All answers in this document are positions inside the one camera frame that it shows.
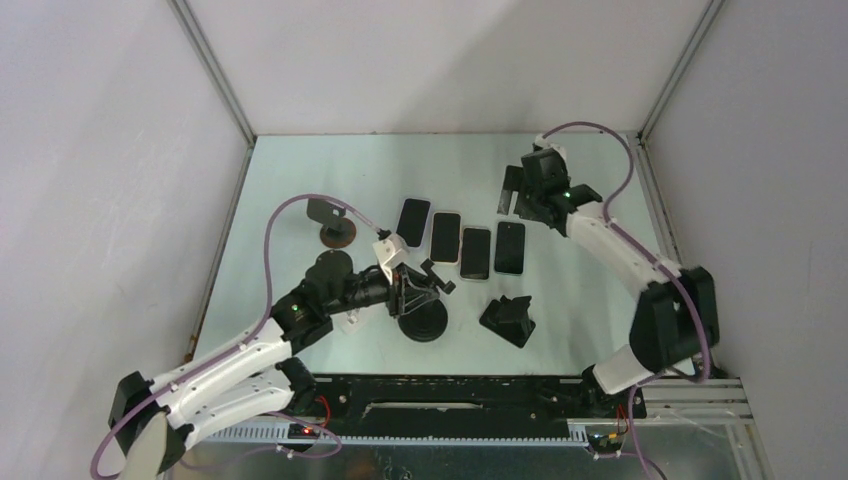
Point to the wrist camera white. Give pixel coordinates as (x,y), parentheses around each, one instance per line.
(541,142)
(390,252)

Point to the left circuit board with LEDs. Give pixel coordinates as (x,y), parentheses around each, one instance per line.
(297,431)

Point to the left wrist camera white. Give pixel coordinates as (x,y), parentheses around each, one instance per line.
(390,252)

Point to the phone with cream case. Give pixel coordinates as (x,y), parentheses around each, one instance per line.
(445,237)

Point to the white folding phone stand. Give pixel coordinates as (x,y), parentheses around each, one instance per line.
(353,321)

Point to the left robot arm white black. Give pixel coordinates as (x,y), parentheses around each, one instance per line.
(258,372)

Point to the phone with white case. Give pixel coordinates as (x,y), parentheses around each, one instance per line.
(475,254)

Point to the grey stand wooden round base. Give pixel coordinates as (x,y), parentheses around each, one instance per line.
(337,231)

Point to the black phone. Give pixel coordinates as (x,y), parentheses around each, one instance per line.
(510,248)

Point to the black round base phone stand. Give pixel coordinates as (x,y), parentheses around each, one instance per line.
(429,322)

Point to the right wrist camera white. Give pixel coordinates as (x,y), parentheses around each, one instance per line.
(541,142)

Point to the black folding phone stand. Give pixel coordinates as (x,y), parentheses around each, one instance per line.
(509,319)

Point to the grey slotted cable duct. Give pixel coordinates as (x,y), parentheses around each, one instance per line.
(273,433)

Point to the right circuit board with LEDs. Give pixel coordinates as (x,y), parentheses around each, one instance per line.
(606,444)

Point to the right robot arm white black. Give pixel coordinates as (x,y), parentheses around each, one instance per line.
(676,309)

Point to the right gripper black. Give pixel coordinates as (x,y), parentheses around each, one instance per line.
(516,182)

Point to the circuit board with leds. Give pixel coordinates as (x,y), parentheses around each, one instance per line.
(606,444)
(297,431)

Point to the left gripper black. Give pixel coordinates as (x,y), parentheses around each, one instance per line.
(408,289)

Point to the phone with lilac case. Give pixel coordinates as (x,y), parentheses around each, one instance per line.
(412,221)

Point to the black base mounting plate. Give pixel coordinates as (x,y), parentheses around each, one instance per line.
(455,407)

